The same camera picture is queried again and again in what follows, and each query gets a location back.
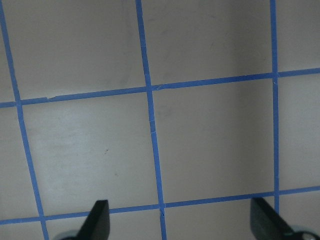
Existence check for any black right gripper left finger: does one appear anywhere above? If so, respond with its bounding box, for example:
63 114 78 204
75 200 110 240

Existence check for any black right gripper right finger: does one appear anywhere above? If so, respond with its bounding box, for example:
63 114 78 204
250 197 295 240

